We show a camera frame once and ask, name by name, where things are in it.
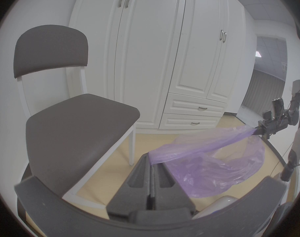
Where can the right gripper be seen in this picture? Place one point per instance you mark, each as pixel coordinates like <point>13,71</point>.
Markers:
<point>273,127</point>

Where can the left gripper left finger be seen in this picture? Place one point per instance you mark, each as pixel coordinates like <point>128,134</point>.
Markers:
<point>120,199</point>

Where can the grey curtain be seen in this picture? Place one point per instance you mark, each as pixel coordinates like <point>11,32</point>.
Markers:
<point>266,90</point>

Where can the white wardrobe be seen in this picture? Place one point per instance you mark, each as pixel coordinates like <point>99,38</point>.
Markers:
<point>145,58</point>

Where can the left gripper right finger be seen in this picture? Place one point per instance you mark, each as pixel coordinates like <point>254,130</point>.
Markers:
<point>174,199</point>

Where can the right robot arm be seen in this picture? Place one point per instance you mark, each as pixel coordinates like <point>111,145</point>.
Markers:
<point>292,113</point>

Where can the purple plastic bag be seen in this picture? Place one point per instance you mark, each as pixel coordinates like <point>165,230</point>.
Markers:
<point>209,171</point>

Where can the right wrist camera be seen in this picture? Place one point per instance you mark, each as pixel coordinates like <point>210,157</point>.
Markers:
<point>267,115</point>

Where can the grey and white chair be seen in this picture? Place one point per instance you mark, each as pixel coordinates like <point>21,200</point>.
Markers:
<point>73,132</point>

